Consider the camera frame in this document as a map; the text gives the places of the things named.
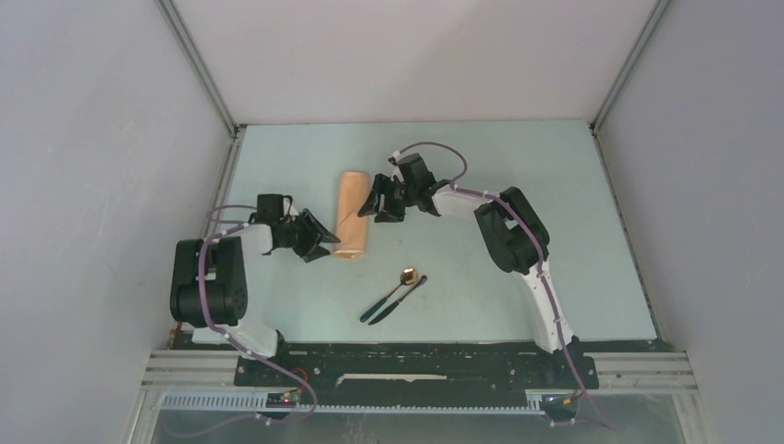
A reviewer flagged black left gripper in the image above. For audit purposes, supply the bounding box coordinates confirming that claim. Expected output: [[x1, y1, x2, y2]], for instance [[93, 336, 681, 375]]
[[278, 208, 338, 263]]

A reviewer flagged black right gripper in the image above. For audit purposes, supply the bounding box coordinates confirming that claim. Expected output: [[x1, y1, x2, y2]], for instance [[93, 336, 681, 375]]
[[360, 172, 419, 222]]

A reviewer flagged peach satin napkin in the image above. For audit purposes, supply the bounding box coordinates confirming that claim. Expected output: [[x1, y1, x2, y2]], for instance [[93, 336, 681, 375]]
[[333, 171, 371, 259]]

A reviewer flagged gold spoon dark handle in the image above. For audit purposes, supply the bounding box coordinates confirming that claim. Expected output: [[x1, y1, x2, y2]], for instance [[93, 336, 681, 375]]
[[360, 267, 419, 323]]

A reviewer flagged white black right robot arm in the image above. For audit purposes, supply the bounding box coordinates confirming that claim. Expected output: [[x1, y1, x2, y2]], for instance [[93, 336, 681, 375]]
[[358, 154, 575, 387]]

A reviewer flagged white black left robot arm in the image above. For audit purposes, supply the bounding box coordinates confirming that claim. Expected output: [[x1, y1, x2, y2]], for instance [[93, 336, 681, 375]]
[[169, 193, 340, 386]]

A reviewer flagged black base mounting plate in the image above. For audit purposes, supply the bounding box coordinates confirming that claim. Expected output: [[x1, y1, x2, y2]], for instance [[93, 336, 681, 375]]
[[269, 341, 598, 390]]

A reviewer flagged left side aluminium rail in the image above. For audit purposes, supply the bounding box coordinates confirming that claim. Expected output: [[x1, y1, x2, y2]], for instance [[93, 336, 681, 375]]
[[199, 124, 248, 238]]

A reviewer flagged grey slotted cable duct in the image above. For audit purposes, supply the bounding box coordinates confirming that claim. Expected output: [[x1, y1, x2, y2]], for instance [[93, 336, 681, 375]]
[[159, 390, 544, 415]]

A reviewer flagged left aluminium corner post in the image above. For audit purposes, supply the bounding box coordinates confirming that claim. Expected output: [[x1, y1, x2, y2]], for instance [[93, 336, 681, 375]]
[[155, 0, 239, 138]]

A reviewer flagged aluminium corner post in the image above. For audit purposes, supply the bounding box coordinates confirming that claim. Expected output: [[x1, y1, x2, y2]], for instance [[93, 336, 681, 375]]
[[155, 0, 239, 138], [590, 0, 674, 136]]

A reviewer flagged right aluminium corner post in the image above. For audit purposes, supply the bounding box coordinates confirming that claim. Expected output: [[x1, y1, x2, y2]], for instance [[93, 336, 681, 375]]
[[590, 0, 674, 136]]

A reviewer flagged aluminium front frame rail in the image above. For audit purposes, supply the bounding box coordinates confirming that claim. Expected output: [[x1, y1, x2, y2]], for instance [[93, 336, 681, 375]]
[[142, 350, 698, 395]]

